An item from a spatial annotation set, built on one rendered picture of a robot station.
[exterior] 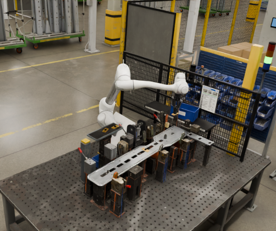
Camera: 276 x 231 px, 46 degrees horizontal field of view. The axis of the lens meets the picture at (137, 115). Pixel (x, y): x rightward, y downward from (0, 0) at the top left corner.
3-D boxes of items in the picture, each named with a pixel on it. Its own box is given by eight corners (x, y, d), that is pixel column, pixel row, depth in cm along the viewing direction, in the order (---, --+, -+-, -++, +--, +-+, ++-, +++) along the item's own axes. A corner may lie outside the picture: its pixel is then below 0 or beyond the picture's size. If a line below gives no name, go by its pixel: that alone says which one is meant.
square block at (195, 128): (192, 155, 377) (197, 128, 361) (186, 152, 381) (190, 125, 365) (195, 152, 382) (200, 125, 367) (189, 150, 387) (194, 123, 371)
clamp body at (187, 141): (183, 171, 348) (187, 143, 332) (174, 166, 354) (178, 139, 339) (187, 167, 354) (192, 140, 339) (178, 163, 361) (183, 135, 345)
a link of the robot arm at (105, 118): (105, 134, 376) (94, 125, 359) (104, 120, 386) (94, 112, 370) (117, 129, 370) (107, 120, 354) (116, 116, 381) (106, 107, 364)
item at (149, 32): (170, 128, 581) (187, 13, 493) (165, 131, 572) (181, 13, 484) (119, 103, 661) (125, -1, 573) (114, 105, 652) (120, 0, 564)
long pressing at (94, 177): (103, 189, 266) (103, 187, 265) (84, 176, 278) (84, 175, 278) (190, 133, 365) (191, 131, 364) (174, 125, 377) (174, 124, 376)
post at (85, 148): (84, 184, 315) (85, 145, 295) (79, 180, 319) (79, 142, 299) (90, 180, 320) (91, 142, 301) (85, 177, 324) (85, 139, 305)
